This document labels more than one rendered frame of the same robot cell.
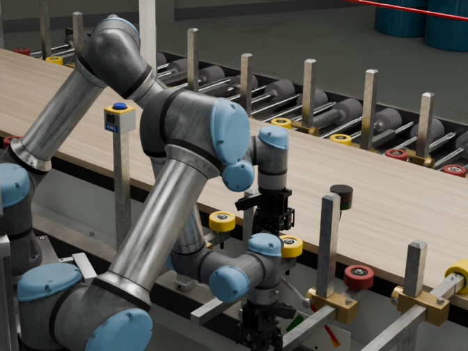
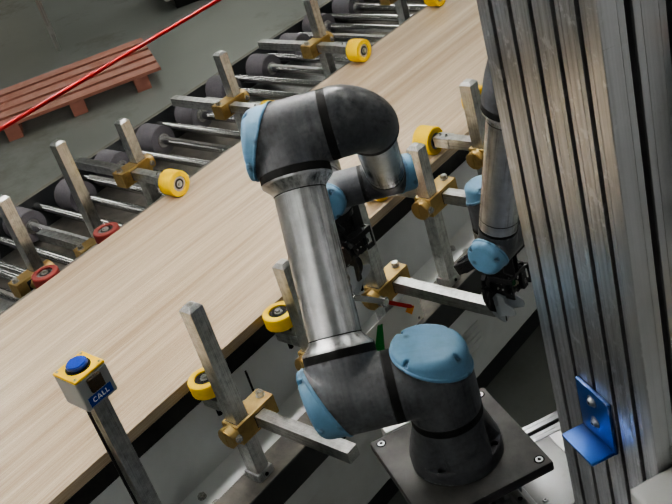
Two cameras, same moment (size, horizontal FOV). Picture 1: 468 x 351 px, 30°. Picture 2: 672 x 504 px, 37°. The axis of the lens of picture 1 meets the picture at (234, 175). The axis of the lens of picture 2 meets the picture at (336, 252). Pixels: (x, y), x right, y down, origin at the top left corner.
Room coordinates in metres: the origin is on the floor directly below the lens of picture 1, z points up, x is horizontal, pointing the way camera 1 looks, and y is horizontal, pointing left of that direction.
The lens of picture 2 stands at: (1.73, 1.73, 2.18)
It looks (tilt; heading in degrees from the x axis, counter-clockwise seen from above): 31 degrees down; 281
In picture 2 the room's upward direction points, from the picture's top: 18 degrees counter-clockwise
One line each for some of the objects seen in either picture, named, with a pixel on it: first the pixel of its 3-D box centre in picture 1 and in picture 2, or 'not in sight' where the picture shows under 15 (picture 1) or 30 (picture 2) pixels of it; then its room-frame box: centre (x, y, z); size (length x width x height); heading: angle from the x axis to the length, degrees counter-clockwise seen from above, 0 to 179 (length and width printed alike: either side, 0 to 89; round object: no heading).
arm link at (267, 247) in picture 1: (262, 260); (487, 204); (1.73, -0.07, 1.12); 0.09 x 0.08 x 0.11; 144
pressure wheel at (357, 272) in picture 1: (357, 288); not in sight; (2.08, -0.35, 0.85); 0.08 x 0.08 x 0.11
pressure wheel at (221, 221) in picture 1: (221, 231); (211, 395); (2.41, 0.03, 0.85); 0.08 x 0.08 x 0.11
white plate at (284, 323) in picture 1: (307, 331); (389, 331); (2.02, -0.21, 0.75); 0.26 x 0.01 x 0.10; 52
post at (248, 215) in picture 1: (250, 265); (312, 347); (2.18, -0.05, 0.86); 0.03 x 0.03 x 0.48; 52
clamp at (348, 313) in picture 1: (331, 303); (384, 285); (2.01, -0.27, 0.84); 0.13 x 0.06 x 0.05; 52
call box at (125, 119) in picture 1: (120, 119); (86, 382); (2.49, 0.35, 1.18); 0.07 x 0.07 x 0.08; 52
